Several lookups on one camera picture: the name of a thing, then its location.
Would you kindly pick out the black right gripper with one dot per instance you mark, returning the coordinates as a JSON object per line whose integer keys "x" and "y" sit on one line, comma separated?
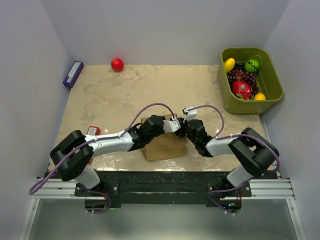
{"x": 180, "y": 133}

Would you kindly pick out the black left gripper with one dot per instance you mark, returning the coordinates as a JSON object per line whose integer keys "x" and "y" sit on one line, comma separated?
{"x": 161, "y": 131}

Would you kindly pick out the brown cardboard box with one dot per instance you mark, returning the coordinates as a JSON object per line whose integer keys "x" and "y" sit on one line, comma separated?
{"x": 164, "y": 147}

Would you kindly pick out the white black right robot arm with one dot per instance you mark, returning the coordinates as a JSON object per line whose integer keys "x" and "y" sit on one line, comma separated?
{"x": 254, "y": 152}

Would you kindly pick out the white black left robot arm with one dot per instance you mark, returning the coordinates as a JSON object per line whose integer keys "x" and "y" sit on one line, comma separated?
{"x": 71, "y": 156}

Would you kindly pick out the red rectangular box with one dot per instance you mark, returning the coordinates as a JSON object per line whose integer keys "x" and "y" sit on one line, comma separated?
{"x": 93, "y": 131}

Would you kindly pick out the purple rectangular box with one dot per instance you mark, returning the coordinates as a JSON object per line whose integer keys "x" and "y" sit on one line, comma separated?
{"x": 73, "y": 74}

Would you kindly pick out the red dragon fruit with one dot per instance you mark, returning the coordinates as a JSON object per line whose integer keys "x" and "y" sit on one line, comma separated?
{"x": 242, "y": 90}

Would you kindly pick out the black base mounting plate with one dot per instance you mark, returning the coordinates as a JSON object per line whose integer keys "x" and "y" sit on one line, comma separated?
{"x": 154, "y": 187}

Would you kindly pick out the red tomato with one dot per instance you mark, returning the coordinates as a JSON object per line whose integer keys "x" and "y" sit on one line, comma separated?
{"x": 117, "y": 64}

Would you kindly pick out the dark red grapes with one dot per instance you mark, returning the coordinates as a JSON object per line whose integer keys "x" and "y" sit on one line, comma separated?
{"x": 238, "y": 73}

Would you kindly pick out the green plastic bin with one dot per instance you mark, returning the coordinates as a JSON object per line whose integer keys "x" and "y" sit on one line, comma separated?
{"x": 267, "y": 80}

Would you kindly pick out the yellow lemon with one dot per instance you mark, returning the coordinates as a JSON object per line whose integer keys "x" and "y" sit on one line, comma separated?
{"x": 229, "y": 64}

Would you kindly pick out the small orange fruit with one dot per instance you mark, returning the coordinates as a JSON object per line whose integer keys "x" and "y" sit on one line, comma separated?
{"x": 259, "y": 97}

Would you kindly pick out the green striped toy ball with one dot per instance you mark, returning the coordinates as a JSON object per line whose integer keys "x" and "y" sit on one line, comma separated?
{"x": 252, "y": 65}

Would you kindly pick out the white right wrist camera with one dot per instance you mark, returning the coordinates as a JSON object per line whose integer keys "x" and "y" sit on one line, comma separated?
{"x": 190, "y": 113}

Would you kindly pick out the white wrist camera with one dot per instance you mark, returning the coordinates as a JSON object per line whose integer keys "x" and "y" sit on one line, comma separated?
{"x": 172, "y": 125}
{"x": 190, "y": 113}

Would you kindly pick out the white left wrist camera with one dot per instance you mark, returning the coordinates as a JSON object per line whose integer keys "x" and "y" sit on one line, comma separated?
{"x": 172, "y": 125}

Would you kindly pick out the aluminium rail frame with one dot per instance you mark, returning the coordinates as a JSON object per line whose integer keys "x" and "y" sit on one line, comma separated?
{"x": 250, "y": 202}

